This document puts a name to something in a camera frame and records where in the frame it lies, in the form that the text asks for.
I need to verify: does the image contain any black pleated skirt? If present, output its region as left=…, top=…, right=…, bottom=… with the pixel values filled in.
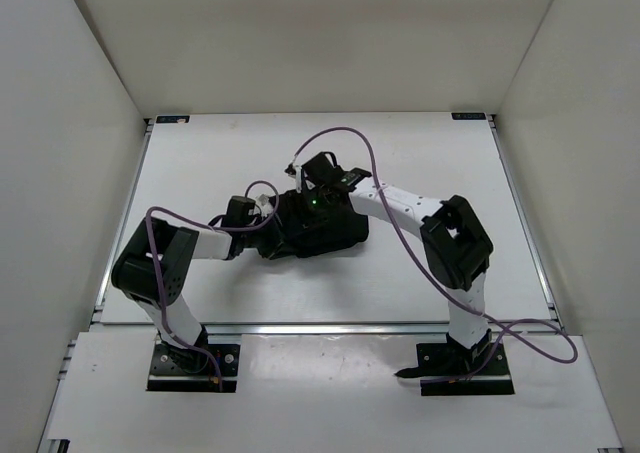
left=248, top=190, right=369, bottom=260

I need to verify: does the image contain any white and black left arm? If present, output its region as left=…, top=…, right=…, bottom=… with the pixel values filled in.
left=111, top=196, right=276, bottom=373

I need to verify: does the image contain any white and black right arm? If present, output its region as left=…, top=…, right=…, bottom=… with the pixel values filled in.
left=290, top=153, right=494, bottom=372

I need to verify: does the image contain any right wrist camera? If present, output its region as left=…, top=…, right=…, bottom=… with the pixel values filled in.
left=284, top=161, right=306, bottom=193

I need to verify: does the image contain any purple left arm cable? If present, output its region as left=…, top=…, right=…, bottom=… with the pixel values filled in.
left=145, top=179, right=281, bottom=384

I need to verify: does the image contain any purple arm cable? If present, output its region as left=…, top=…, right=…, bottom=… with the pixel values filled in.
left=145, top=179, right=281, bottom=384
left=292, top=126, right=579, bottom=385

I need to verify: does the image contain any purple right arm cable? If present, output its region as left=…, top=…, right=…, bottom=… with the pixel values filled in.
left=292, top=126, right=579, bottom=385

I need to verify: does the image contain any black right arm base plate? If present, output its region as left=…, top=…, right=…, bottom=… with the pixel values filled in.
left=416, top=343, right=515, bottom=397

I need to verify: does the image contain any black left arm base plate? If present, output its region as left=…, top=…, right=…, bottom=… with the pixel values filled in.
left=146, top=341, right=241, bottom=393

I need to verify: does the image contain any aluminium frame rail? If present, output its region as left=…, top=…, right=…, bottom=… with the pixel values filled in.
left=89, top=321, right=554, bottom=336

